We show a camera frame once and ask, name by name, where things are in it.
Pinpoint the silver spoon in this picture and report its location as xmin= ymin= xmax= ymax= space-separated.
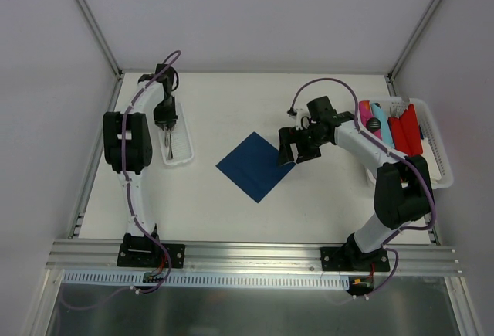
xmin=167 ymin=131 xmax=174 ymax=160

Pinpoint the blue paper napkin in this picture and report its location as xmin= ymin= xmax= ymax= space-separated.
xmin=216 ymin=132 xmax=296 ymax=203

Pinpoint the silver fork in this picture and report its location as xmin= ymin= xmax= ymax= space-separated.
xmin=164 ymin=131 xmax=170 ymax=149

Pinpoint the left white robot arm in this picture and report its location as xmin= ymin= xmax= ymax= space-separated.
xmin=103 ymin=63 xmax=179 ymax=266

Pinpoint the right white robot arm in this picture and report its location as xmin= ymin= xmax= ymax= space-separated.
xmin=278 ymin=97 xmax=436 ymax=271

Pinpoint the pink rolled napkin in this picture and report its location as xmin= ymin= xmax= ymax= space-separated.
xmin=359 ymin=100 xmax=386 ymax=140

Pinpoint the light blue rolled napkin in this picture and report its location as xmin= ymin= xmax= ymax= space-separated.
xmin=370 ymin=103 xmax=394 ymax=148

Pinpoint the red rolled napkin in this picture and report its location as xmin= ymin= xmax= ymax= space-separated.
xmin=399 ymin=104 xmax=423 ymax=156
xmin=388 ymin=117 xmax=411 ymax=156

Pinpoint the white napkin stack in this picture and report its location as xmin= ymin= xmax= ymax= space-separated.
xmin=421 ymin=138 xmax=442 ymax=188

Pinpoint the small white utensil tray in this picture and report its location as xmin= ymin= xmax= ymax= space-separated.
xmin=157 ymin=102 xmax=195 ymax=168

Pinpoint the large white basket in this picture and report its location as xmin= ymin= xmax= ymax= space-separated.
xmin=360 ymin=97 xmax=454 ymax=189

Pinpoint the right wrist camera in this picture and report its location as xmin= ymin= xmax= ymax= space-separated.
xmin=287 ymin=108 xmax=311 ymax=131

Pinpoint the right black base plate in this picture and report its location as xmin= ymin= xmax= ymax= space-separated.
xmin=320 ymin=245 xmax=391 ymax=273

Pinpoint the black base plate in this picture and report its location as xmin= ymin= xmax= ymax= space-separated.
xmin=117 ymin=233 xmax=186 ymax=269
xmin=320 ymin=245 xmax=391 ymax=273

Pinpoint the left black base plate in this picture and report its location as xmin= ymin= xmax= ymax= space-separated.
xmin=117 ymin=233 xmax=186 ymax=269

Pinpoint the aluminium mounting rail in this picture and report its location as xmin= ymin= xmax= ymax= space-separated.
xmin=46 ymin=239 xmax=464 ymax=277

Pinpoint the white slotted cable duct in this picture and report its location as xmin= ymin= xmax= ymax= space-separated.
xmin=63 ymin=270 xmax=350 ymax=290

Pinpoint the left aluminium frame post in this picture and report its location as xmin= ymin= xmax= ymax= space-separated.
xmin=74 ymin=0 xmax=122 ymax=77

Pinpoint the aluminium frame post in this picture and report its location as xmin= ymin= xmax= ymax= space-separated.
xmin=387 ymin=0 xmax=443 ymax=83
xmin=74 ymin=0 xmax=122 ymax=77

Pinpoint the right aluminium frame post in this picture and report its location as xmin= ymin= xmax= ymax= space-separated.
xmin=387 ymin=0 xmax=443 ymax=83

